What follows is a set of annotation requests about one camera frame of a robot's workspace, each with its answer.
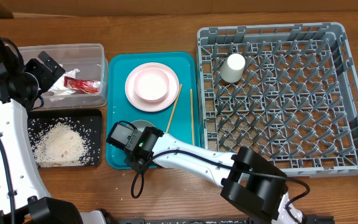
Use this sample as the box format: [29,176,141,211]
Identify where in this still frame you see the pile of white rice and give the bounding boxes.
[29,116,101,167]

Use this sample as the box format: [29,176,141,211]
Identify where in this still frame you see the black rectangular tray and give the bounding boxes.
[26,108,103,169]

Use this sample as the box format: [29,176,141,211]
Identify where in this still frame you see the left wooden chopstick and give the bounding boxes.
[166,83,183,133]

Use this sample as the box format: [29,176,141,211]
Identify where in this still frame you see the wooden chopstick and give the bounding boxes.
[190,88,195,146]
[166,83,183,133]

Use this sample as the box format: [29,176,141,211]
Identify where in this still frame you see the white paper cup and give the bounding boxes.
[219,54,246,83]

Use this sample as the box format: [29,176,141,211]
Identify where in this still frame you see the teal plastic tray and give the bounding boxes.
[105,51,201,170]

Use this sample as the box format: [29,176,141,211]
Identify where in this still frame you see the clear plastic waste bin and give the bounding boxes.
[19,44,108,110]

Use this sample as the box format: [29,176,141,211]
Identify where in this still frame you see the grey plastic dish rack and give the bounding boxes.
[196,22,358,177]

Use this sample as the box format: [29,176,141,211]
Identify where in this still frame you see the grey small bowl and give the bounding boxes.
[132,119,154,131]

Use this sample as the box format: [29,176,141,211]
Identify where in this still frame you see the red snack wrapper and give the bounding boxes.
[64,77,101,94]

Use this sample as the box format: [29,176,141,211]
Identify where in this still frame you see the pink bowl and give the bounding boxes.
[134,68,169,102]

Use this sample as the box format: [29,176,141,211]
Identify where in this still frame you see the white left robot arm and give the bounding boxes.
[0,37,111,224]

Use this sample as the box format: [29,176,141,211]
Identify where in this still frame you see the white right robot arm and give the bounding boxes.
[122,126,306,223]

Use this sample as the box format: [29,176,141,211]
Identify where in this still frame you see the right wooden chopstick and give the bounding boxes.
[190,88,195,146]

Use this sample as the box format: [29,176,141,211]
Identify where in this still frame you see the pink plate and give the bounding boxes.
[125,62,180,112]

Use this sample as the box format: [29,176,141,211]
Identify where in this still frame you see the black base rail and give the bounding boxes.
[113,215,335,224]

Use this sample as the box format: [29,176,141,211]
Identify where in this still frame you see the white napkin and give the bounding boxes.
[49,68,80,96]

